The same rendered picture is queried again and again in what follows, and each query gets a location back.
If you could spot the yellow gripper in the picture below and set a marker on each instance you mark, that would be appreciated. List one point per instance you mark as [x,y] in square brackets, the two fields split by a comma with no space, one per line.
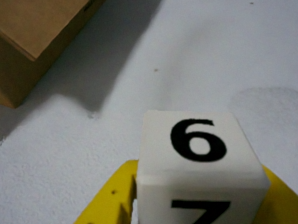
[113,204]

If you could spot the white calendar cube with black digits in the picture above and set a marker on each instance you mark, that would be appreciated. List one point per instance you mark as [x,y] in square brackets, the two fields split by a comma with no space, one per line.
[197,168]

